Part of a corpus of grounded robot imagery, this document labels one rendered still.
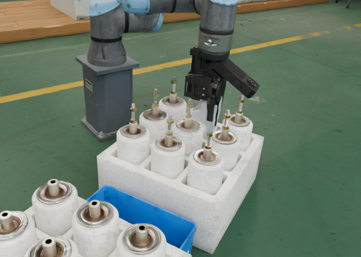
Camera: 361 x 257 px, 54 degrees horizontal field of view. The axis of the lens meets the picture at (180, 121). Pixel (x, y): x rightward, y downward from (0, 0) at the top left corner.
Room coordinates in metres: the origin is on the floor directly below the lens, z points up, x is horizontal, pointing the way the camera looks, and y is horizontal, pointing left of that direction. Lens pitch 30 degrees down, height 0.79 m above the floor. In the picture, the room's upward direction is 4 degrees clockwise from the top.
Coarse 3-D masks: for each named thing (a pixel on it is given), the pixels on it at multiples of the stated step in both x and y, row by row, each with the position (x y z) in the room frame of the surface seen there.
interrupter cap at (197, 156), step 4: (196, 152) 0.79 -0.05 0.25; (200, 152) 0.79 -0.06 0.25; (212, 152) 0.79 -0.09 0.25; (216, 152) 0.80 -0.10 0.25; (196, 156) 0.77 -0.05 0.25; (200, 156) 0.78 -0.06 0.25; (212, 156) 0.78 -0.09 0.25; (216, 156) 0.78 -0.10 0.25; (220, 156) 0.78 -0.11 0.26; (196, 160) 0.75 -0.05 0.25; (200, 160) 0.75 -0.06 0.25; (204, 160) 0.76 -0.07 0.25; (208, 160) 0.76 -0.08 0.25; (212, 160) 0.76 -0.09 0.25; (216, 160) 0.76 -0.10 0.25; (220, 160) 0.76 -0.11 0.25; (200, 164) 0.74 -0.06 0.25; (204, 164) 0.74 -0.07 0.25; (208, 164) 0.74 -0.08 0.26; (212, 164) 0.74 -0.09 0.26; (216, 164) 0.75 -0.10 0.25
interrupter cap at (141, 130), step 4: (128, 124) 0.91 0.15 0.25; (124, 128) 0.88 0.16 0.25; (128, 128) 0.89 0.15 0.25; (140, 128) 0.89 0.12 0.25; (144, 128) 0.89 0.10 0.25; (120, 132) 0.86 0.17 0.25; (124, 132) 0.86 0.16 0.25; (128, 132) 0.87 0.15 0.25; (136, 132) 0.87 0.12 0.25; (140, 132) 0.87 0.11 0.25; (144, 132) 0.87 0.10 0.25; (124, 136) 0.85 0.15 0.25; (128, 136) 0.84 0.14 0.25; (132, 136) 0.85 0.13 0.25; (136, 136) 0.85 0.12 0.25; (140, 136) 0.85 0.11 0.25
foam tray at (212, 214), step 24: (120, 168) 0.80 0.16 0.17; (144, 168) 0.80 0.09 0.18; (240, 168) 0.83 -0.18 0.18; (144, 192) 0.77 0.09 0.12; (168, 192) 0.74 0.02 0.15; (192, 192) 0.71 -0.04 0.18; (216, 192) 0.72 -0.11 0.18; (240, 192) 0.84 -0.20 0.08; (192, 216) 0.70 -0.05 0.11; (216, 216) 0.67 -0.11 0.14; (216, 240) 0.69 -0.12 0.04
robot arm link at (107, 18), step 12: (96, 0) 1.30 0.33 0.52; (108, 0) 1.29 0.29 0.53; (120, 0) 1.31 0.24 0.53; (96, 12) 1.26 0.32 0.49; (108, 12) 1.26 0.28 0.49; (120, 12) 1.28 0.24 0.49; (96, 24) 1.26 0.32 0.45; (108, 24) 1.26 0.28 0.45; (120, 24) 1.28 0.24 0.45; (96, 36) 1.26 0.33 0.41; (108, 36) 1.26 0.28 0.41; (120, 36) 1.30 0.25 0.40
